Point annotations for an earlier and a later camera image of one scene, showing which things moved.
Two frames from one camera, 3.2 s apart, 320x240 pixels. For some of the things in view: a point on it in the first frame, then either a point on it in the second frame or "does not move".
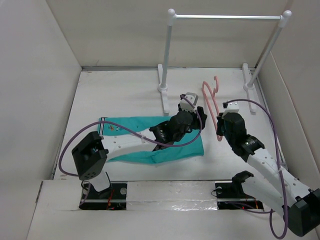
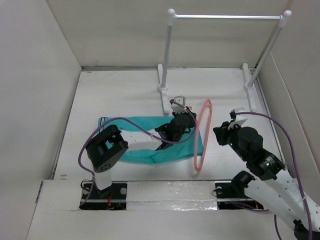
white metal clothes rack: [172, 16] does not move
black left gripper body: [194, 125] does not move
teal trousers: [190, 145] does not move
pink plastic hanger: [216, 102] → [198, 132]
